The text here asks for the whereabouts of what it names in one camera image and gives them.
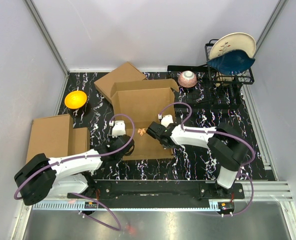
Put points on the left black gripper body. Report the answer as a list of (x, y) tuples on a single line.
[(112, 140)]

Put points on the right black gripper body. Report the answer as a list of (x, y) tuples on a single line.
[(169, 146)]

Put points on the small orange red toy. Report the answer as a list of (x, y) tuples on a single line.
[(141, 131)]

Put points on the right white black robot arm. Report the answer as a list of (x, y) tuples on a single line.
[(222, 141)]

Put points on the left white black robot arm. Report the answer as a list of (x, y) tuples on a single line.
[(37, 177)]

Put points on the small cardboard box left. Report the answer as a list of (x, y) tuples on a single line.
[(79, 141)]

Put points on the large cardboard box left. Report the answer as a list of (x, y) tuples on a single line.
[(51, 136)]

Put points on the closed cardboard box back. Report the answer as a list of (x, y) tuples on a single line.
[(124, 73)]

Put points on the orange bowl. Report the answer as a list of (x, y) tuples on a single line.
[(75, 99)]

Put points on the pink patterned bowl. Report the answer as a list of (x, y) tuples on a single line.
[(187, 79)]

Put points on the beige cup in rack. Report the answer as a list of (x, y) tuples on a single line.
[(223, 81)]

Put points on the blue leaf plate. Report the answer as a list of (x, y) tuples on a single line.
[(232, 62)]

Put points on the cream floral plate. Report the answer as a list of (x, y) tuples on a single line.
[(234, 41)]

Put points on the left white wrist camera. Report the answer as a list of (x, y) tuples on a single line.
[(118, 128)]

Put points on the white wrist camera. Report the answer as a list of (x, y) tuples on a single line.
[(165, 120), (118, 128)]

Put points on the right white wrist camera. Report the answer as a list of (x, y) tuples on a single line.
[(165, 120)]

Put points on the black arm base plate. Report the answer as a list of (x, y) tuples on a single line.
[(197, 189)]

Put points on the black wire dish rack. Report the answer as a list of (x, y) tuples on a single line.
[(213, 89)]

